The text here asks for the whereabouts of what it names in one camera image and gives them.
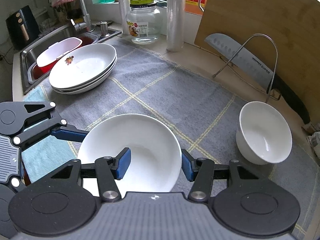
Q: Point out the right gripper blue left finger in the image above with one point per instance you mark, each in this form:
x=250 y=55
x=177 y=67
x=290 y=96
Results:
x=121 y=163

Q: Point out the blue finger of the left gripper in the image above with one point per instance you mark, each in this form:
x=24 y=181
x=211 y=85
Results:
x=69 y=133

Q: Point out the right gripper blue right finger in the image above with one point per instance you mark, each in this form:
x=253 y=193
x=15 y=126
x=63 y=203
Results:
x=189 y=166

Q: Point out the white bowl front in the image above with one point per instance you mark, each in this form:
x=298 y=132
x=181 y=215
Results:
x=154 y=160

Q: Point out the white bowl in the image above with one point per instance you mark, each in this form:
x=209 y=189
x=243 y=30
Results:
x=264 y=136
x=154 y=160

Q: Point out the white plate back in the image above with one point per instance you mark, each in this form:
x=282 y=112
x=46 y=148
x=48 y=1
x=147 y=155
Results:
x=99 y=50

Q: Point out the white plate with stain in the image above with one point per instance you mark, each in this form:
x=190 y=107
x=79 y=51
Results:
x=80 y=74

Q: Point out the chrome kitchen faucet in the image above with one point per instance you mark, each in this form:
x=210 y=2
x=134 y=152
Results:
x=86 y=23

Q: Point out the red wash basin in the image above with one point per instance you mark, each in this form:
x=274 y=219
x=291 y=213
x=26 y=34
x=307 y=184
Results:
x=36 y=71

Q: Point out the grey checked dish mat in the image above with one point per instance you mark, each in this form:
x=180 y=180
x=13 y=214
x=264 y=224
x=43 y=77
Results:
x=201 y=113

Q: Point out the white colander basket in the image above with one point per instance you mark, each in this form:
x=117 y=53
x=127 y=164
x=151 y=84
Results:
x=57 y=51

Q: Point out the black air fryer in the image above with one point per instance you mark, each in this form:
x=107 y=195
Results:
x=22 y=28

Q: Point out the soap dispenser pump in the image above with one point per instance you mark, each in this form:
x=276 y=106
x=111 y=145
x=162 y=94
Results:
x=104 y=28

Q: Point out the white plastic bag package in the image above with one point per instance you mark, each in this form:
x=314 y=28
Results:
x=314 y=141

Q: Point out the glass jar yellow lid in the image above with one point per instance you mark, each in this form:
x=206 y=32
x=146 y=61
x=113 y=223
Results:
x=144 y=21

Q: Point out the bamboo cutting board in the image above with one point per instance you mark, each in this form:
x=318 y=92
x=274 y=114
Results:
x=284 y=34

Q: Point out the plastic wrap roll tall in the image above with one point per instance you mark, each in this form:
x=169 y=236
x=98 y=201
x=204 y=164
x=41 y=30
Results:
x=175 y=24

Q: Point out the metal wire rack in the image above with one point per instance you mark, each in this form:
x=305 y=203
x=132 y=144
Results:
x=238 y=55

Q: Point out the kitchen knife black handle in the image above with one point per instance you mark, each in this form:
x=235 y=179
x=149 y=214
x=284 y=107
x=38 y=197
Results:
x=289 y=95

